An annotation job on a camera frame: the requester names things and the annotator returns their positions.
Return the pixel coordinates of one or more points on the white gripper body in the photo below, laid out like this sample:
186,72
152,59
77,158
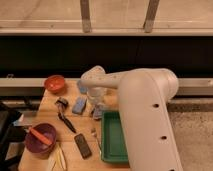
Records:
95,97

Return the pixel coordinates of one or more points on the grey-blue towel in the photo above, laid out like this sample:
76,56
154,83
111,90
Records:
97,111

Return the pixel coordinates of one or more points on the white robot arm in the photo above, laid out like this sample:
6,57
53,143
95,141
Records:
142,95

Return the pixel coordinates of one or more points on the green plastic tray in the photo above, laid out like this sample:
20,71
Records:
113,148

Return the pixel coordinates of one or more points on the blue sponge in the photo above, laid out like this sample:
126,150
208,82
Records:
79,106

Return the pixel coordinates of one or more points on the black dish brush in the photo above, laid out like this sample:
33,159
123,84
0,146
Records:
62,105

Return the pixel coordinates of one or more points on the metal fork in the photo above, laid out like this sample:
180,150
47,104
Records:
94,134

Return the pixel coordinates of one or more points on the orange-red bowl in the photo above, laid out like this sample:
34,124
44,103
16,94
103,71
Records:
54,83

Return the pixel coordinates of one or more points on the purple bowl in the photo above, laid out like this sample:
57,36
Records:
35,146

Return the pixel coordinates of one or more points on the orange carrot stick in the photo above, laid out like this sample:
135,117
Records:
40,136

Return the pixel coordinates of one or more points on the yellow banana peel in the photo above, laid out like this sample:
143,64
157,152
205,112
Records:
56,158

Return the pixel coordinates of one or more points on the black chair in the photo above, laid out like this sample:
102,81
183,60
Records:
8,134

